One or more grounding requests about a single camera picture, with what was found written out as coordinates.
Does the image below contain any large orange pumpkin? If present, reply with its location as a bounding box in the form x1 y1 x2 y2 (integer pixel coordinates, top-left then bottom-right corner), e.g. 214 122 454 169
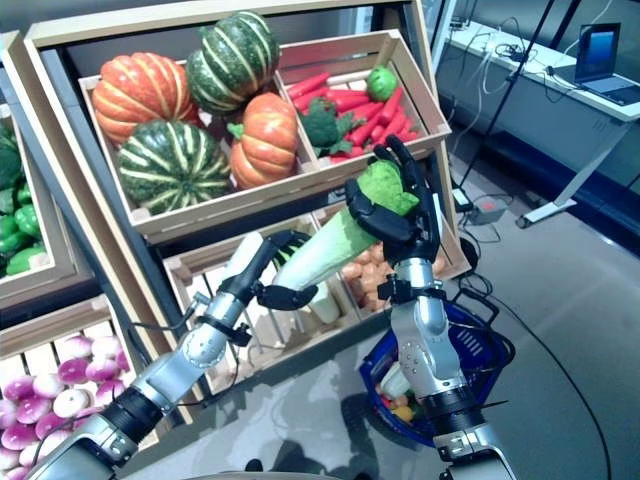
91 52 199 146

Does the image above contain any mostly white turnip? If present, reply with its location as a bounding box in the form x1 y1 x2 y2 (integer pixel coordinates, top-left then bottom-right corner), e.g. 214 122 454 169
53 388 94 419

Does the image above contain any black tripod stand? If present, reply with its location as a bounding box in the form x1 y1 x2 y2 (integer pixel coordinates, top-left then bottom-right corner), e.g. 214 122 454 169
457 0 559 191

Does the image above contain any grey power box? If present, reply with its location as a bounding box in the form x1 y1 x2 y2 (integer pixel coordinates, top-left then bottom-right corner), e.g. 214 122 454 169
472 197 507 225

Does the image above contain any green striped pumpkin with stem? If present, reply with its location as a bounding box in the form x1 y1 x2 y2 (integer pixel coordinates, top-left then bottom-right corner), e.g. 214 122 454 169
185 10 281 117

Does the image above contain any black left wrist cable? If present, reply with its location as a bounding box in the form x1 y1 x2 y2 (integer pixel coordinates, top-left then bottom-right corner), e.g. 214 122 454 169
127 292 211 334

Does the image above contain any blue plastic shopping basket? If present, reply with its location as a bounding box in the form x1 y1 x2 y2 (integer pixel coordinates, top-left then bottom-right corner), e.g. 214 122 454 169
358 289 516 449

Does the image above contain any black floor cable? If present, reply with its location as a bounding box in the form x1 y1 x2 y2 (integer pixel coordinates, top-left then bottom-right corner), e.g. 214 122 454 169
469 279 614 480

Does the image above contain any white cable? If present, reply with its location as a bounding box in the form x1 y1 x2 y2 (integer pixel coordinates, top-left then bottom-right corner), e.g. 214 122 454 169
459 19 521 141

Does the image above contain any wide wooden crate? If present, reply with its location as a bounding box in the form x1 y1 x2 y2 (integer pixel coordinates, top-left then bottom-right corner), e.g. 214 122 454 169
77 57 321 236

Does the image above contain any green bell pepper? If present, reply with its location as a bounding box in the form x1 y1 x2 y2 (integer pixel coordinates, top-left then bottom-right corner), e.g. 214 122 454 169
0 227 29 254
5 247 49 276
13 203 44 240

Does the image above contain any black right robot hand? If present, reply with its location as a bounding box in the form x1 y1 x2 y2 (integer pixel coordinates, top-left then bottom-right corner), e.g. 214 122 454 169
344 134 444 266

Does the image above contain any large dark green broccoli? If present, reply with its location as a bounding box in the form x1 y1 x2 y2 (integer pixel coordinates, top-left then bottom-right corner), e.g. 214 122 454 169
0 124 24 191

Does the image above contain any small orange pumpkin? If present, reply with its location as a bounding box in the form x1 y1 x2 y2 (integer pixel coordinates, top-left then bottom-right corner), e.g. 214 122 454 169
227 92 300 190

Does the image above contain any open laptop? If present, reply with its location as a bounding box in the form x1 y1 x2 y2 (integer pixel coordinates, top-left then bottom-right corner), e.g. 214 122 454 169
574 22 640 106

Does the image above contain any small broccoli with leaves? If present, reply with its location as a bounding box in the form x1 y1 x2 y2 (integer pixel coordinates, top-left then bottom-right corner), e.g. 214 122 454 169
298 97 369 160

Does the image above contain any round green cabbage head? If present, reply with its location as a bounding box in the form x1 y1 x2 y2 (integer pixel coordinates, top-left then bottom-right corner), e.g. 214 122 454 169
366 65 400 103

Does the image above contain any wooden display shelf frame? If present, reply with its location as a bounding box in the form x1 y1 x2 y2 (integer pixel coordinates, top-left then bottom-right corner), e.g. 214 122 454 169
0 29 196 426
22 0 481 426

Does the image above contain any wooden slat crate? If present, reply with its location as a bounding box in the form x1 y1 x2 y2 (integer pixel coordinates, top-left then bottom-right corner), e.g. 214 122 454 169
162 214 366 396
0 294 196 480
274 28 453 174
312 192 474 321
0 102 99 314

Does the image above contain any white desk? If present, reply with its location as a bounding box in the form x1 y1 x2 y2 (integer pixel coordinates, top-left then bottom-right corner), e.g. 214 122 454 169
439 19 640 229

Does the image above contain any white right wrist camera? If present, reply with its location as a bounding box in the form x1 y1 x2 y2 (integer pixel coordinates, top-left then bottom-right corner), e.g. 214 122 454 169
430 192 444 236

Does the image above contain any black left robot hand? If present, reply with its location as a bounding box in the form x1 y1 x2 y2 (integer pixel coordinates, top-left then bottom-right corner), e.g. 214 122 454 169
217 229 321 314

